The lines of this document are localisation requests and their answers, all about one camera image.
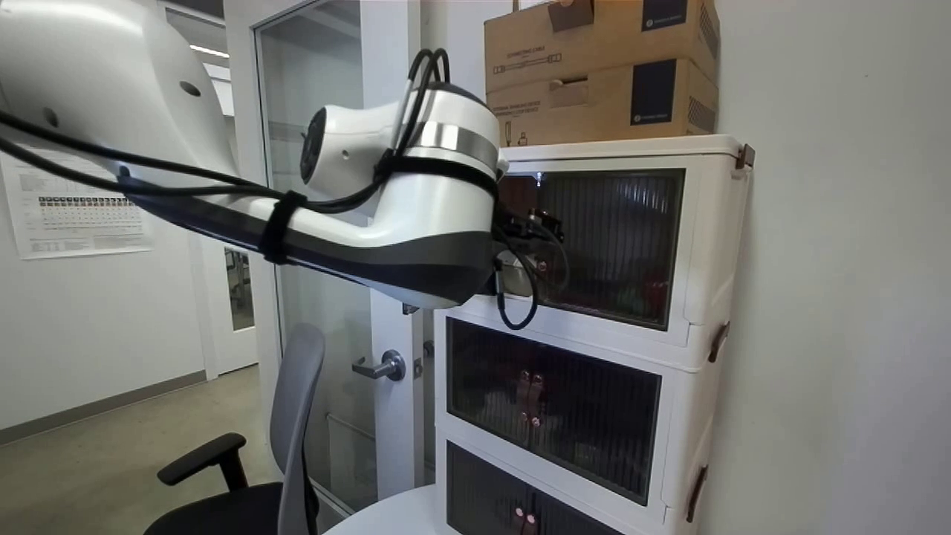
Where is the silver door handle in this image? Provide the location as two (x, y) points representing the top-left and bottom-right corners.
(346, 346), (410, 388)

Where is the white three-tier storage cabinet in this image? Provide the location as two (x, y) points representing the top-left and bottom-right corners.
(427, 132), (756, 535)

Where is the smoked translucent cabinet door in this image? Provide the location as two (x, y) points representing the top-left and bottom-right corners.
(517, 481), (629, 535)
(443, 317), (535, 464)
(541, 168), (690, 333)
(528, 340), (664, 508)
(443, 440), (522, 535)
(496, 169), (547, 305)

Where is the flat brown cardboard box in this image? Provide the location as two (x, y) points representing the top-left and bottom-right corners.
(482, 0), (722, 91)
(486, 55), (718, 149)

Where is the grey and black office chair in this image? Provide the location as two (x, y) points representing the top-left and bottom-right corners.
(143, 321), (328, 535)

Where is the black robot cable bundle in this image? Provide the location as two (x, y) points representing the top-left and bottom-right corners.
(0, 46), (572, 333)

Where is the white door with small window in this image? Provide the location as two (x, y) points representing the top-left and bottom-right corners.
(201, 235), (263, 380)

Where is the printed paper wall poster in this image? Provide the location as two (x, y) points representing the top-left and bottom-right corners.
(0, 156), (169, 265)

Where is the white framed glass door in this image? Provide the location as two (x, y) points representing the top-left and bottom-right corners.
(250, 0), (431, 511)

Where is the black velcro cable strap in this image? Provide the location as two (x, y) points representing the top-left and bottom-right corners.
(254, 187), (308, 269)

